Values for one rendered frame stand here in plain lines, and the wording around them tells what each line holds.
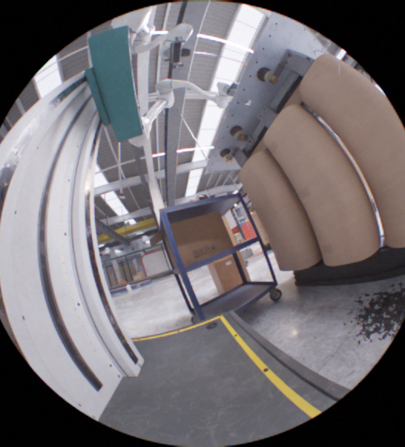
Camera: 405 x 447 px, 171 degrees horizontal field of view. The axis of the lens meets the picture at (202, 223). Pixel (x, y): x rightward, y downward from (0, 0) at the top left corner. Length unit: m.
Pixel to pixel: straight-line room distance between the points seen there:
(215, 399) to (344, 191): 0.79
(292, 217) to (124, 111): 1.13
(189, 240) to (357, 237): 0.94
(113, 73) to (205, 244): 1.07
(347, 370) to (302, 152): 0.93
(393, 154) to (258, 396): 0.78
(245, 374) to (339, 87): 0.96
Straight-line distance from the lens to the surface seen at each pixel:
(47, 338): 0.30
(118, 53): 0.74
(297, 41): 1.23
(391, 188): 0.73
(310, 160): 0.77
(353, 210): 0.74
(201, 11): 4.60
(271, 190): 0.95
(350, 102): 0.77
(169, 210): 0.83
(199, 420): 0.28
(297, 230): 0.93
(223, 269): 1.53
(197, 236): 0.87
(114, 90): 0.77
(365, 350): 0.68
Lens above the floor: 0.56
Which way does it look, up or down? 13 degrees up
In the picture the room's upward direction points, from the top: 21 degrees counter-clockwise
